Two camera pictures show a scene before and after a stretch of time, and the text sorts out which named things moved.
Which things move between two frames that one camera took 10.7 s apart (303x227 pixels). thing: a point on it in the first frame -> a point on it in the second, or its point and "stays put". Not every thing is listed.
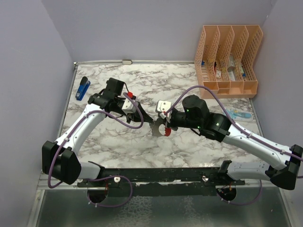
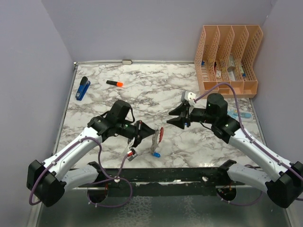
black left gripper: [137, 117] -> [146, 130]
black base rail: [160, 181] stays put
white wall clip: [127, 62] stays put
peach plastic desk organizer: [224, 62] stays put
